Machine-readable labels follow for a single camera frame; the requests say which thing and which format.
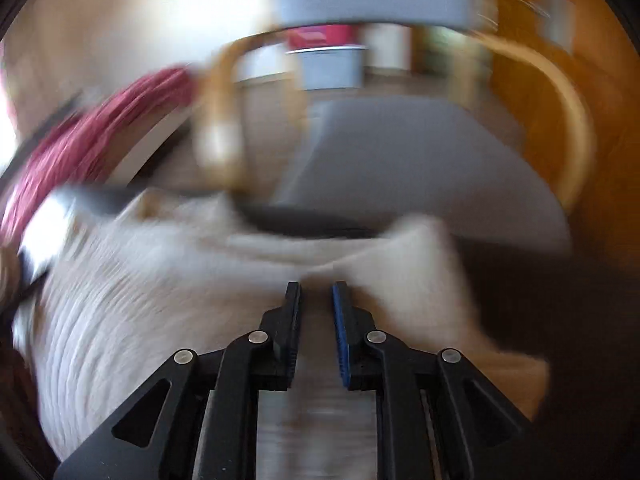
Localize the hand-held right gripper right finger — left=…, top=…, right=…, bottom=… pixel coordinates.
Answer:
left=331, top=281, right=538, bottom=480

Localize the wooden wardrobe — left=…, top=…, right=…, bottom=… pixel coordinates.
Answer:
left=490, top=0, right=636, bottom=261

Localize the white bed frame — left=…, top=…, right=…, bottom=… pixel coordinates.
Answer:
left=112, top=110, right=201, bottom=186

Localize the red box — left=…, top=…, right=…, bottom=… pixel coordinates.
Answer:
left=285, top=25, right=356, bottom=51

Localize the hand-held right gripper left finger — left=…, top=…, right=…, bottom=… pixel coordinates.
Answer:
left=52, top=281, right=302, bottom=480

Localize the black leather padded bench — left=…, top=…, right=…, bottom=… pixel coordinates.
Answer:
left=55, top=185, right=573, bottom=411

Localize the white knit sweater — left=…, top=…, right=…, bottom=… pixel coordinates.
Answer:
left=10, top=187, right=551, bottom=480

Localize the grey cushioned wooden armchair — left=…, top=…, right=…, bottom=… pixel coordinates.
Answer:
left=192, top=0, right=596, bottom=256

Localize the bed with pink duvet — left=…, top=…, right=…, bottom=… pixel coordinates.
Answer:
left=2, top=65, right=198, bottom=241

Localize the grey storage bin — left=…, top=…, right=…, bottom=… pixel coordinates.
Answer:
left=285, top=45, right=368, bottom=91

